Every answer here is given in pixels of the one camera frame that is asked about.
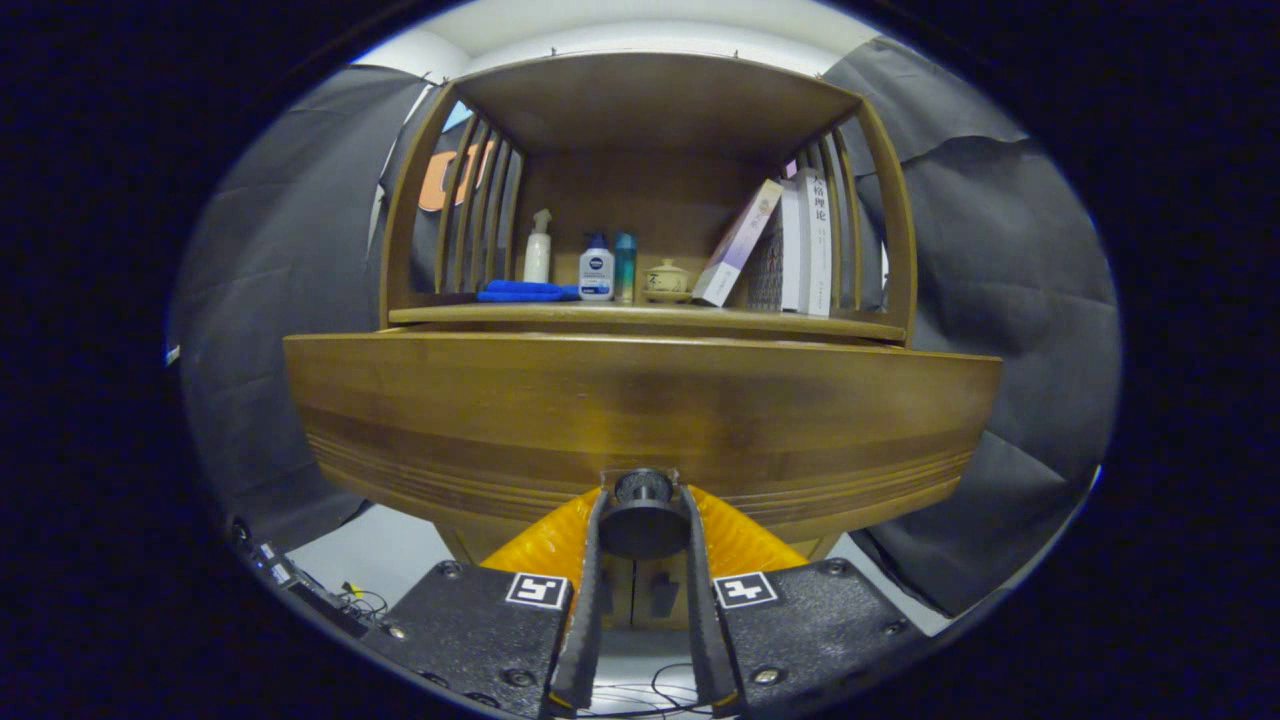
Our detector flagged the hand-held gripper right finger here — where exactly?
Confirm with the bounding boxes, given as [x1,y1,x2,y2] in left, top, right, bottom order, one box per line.
[680,485,916,716]

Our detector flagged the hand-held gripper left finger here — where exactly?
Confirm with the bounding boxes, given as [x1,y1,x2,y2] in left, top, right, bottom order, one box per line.
[365,487,611,716]

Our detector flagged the black drawer knob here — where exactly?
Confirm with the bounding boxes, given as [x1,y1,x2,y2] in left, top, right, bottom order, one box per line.
[598,468,693,561]

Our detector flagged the wooden drawer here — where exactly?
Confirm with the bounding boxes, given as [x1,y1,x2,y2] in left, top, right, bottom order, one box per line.
[283,333,1004,561]

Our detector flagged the wooden cabinet door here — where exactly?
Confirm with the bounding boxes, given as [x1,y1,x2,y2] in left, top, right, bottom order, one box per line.
[634,555,693,631]
[600,556,635,631]

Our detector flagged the wooden countertop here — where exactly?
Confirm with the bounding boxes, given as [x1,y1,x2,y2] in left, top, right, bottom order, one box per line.
[388,300,906,343]

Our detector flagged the wooden cabinet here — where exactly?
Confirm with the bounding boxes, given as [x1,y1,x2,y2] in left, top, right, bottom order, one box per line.
[378,50,919,631]

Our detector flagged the black power strip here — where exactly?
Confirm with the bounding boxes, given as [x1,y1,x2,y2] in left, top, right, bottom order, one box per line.
[228,515,371,641]

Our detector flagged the blue folded cloth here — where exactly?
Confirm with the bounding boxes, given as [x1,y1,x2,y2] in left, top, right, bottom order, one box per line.
[476,280,581,303]

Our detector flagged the beige lidded teacup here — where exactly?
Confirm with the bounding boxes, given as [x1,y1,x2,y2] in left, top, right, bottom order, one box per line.
[642,258,693,304]

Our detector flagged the white lotion bottle blue cap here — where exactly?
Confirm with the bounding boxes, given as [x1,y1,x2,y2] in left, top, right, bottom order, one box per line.
[579,232,616,302]

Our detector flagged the dark patterned book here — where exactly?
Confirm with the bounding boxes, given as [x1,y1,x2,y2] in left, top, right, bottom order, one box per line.
[748,225,786,311]

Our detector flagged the white spray bottle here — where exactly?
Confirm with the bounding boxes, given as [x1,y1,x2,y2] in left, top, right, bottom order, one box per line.
[523,208,553,285]

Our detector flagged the pink cover book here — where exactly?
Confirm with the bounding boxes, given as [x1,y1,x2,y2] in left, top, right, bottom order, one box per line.
[692,179,785,308]

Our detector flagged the plain white book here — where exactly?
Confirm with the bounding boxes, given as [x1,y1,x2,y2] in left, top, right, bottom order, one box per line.
[780,180,803,312]

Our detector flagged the white book with black characters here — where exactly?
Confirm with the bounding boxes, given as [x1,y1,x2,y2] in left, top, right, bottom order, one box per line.
[798,168,834,318]

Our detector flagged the black floor cables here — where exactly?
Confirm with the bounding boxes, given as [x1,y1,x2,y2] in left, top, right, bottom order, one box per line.
[590,658,723,717]

